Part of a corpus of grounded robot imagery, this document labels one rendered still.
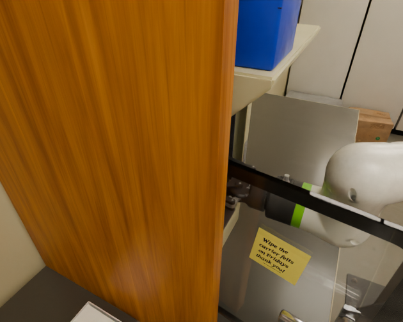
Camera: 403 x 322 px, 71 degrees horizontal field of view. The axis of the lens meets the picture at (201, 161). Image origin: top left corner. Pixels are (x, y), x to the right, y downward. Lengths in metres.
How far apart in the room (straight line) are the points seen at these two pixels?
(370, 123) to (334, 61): 0.77
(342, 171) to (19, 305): 0.77
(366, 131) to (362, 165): 2.90
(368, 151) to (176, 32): 0.34
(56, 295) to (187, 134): 0.64
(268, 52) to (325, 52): 3.18
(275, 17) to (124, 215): 0.32
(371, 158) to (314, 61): 3.09
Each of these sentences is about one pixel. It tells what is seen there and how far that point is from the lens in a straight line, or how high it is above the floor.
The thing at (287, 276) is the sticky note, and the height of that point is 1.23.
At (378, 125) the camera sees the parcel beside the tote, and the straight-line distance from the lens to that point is 3.36.
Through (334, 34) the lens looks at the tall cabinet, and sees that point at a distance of 3.46.
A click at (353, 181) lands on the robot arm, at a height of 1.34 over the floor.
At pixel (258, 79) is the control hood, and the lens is 0.32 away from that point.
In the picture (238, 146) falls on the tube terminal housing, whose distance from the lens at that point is 0.76.
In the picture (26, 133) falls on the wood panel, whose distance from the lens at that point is 0.50.
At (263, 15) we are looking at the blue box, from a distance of 0.32.
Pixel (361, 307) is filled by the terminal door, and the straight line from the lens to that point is 0.46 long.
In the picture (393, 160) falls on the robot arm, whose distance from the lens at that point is 0.50.
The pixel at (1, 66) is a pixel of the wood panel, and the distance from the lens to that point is 0.46.
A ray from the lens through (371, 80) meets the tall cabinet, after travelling 3.56.
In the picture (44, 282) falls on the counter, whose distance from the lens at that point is 0.88.
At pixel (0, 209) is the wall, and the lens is 0.79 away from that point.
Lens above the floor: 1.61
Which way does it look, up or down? 36 degrees down
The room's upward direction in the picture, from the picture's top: straight up
